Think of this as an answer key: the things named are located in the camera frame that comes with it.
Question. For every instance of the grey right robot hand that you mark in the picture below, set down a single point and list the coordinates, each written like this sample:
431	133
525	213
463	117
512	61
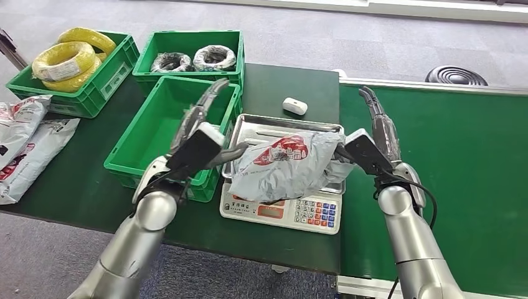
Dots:
385	136

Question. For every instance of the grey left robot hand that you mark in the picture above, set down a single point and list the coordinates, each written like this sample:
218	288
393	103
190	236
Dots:
192	119

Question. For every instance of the grey plastic mailer red print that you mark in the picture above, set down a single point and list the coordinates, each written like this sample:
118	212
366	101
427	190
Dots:
284	173
20	126
35	159

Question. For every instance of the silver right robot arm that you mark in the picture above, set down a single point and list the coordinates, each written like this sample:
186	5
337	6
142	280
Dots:
412	239

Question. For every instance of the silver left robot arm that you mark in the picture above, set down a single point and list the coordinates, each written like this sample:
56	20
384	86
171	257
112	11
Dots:
132	247

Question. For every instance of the green conveyor belt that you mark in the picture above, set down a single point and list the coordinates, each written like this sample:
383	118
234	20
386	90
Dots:
474	144

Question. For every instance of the empty green plastic crate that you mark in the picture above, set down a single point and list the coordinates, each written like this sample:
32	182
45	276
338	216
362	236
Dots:
156	128

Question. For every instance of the green crate holding wrapped coils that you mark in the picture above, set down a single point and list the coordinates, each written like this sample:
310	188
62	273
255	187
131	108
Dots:
187	40

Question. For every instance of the black ribbed round disc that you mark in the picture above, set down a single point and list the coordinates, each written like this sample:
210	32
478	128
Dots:
456	76

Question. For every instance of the small white plastic device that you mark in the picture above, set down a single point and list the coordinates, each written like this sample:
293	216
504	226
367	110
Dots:
295	106

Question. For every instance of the green crate holding yellow coils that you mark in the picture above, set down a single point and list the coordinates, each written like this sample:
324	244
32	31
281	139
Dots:
99	86

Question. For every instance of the white electronic scale steel tray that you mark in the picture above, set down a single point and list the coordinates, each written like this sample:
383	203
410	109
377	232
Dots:
313	212

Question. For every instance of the white table foot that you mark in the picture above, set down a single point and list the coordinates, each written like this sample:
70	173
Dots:
280	269

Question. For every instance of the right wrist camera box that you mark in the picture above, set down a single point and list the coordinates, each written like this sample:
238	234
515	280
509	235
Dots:
367	152

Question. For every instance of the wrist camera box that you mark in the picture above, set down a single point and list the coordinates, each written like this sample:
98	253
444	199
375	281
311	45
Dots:
196	150
367	152

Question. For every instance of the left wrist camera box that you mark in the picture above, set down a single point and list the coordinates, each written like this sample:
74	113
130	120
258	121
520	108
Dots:
196	150

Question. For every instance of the dark metal frame leg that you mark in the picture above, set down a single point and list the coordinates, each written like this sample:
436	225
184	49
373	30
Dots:
12	51

